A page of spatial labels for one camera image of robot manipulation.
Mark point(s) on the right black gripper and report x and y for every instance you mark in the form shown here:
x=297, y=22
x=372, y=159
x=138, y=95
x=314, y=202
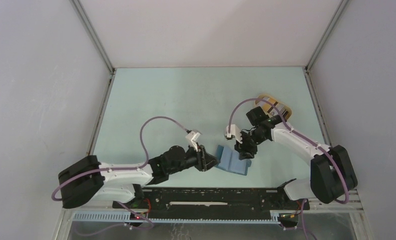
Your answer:
x=243, y=148

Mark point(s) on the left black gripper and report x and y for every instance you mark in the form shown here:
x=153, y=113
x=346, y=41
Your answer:
x=205, y=161

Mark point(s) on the blue card holder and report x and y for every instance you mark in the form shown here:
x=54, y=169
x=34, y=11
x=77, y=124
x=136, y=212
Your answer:
x=229, y=161

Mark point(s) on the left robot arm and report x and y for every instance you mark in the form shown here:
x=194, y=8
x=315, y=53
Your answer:
x=92, y=180

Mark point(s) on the beige oval tray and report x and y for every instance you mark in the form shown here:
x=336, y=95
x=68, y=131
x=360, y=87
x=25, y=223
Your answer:
x=285, y=110

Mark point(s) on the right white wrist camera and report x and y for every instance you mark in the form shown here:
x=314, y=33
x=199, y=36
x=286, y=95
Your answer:
x=232, y=131

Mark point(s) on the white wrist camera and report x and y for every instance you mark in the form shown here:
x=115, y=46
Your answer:
x=192, y=139
x=232, y=131

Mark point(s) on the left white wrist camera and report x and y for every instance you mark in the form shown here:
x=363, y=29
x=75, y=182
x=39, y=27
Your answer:
x=192, y=139

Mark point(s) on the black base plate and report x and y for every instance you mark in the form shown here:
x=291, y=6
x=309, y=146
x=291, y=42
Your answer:
x=214, y=203

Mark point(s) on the grey cable duct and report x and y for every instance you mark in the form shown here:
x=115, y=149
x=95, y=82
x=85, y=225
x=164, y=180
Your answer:
x=126, y=217

